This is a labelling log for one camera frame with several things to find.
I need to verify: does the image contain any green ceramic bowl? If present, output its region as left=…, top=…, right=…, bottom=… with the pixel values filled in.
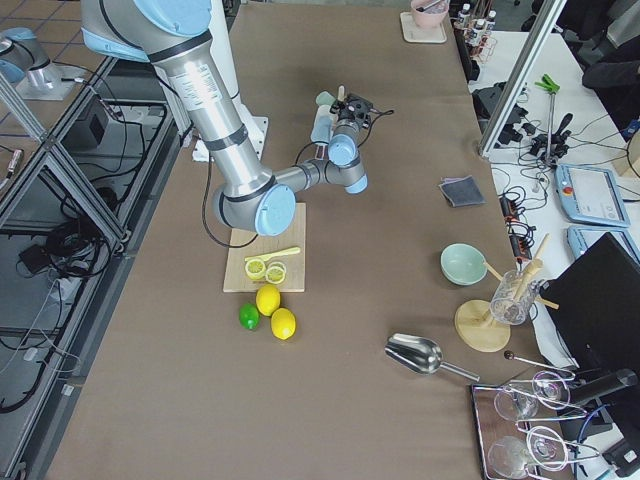
left=440, top=243, right=487, bottom=286

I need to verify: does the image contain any pink bowl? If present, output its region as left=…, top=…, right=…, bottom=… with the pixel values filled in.
left=410, top=0, right=449, bottom=28

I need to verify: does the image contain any black power strip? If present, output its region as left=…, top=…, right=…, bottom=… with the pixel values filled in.
left=499, top=195, right=532, bottom=262

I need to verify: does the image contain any lemon slice left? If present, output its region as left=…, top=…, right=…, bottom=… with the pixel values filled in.
left=244, top=258, right=267, bottom=281

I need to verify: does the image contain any metal scoop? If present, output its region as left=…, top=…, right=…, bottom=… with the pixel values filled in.
left=384, top=333, right=480, bottom=383

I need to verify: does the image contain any green plastic cup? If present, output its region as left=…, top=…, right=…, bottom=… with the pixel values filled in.
left=315, top=91, right=336, bottom=107

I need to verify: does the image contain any clear glass mug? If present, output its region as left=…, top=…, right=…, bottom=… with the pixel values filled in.
left=490, top=270, right=540, bottom=325

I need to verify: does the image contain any wooden mug tree stand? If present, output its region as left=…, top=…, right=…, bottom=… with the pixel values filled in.
left=454, top=234, right=559, bottom=352

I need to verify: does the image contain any lemon slice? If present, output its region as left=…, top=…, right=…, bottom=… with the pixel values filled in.
left=264, top=261, right=287, bottom=285
left=244, top=258, right=267, bottom=281

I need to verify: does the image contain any wine glass rack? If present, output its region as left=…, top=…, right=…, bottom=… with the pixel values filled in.
left=470, top=369, right=600, bottom=479

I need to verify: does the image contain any grey folded cloth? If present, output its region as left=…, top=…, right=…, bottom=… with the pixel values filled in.
left=438, top=176, right=486, bottom=208

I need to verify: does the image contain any green lime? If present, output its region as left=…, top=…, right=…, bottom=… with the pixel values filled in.
left=239, top=303, right=260, bottom=330

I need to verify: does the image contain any yellow lemon front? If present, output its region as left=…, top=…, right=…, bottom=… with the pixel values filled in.
left=270, top=307, right=297, bottom=340

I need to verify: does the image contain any aluminium frame post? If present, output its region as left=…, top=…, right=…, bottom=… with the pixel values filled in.
left=478, top=0, right=566, bottom=160

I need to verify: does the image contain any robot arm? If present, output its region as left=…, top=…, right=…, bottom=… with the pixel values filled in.
left=1, top=27, right=60, bottom=91
left=81, top=1, right=373, bottom=236

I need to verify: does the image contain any wooden cutting board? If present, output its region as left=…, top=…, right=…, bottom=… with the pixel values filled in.
left=223, top=203, right=306, bottom=293

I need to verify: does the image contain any beige tray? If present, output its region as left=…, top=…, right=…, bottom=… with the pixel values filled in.
left=400, top=12, right=447, bottom=44

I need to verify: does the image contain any black monitor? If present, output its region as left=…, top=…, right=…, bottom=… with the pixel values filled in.
left=541, top=233, right=639, bottom=372

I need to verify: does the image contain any yellow lemon near lime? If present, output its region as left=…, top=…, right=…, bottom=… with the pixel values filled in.
left=256, top=284, right=281, bottom=317

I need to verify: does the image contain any bottle rack with bottles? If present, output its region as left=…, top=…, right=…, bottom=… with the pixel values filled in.
left=451, top=1, right=497, bottom=82

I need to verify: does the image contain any blue teach pendant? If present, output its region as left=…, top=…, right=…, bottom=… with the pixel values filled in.
left=555, top=164, right=631, bottom=228
left=567, top=225, right=635, bottom=259

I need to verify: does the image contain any lemon slice right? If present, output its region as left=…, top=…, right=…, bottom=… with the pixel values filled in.
left=264, top=261, right=287, bottom=285

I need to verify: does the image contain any green grabber tool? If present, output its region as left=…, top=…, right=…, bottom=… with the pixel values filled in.
left=535, top=74, right=560, bottom=166

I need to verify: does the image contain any light blue plastic cup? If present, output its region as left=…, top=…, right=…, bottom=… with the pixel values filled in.
left=310, top=105, right=333, bottom=145

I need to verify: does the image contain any yellow plastic knife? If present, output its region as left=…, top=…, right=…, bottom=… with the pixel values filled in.
left=244, top=246, right=301, bottom=262

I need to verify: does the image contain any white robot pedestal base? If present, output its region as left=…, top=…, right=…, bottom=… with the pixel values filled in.
left=209, top=1, right=268, bottom=158

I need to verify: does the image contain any white wire cup holder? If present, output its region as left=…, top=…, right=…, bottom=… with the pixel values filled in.
left=313, top=85, right=351, bottom=161

